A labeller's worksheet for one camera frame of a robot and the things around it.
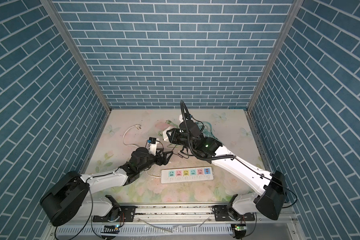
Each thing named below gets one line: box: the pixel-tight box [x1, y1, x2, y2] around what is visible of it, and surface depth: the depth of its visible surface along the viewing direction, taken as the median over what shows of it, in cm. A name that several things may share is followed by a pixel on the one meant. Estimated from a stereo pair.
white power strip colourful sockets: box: [161, 166, 214, 184], surface depth 86 cm
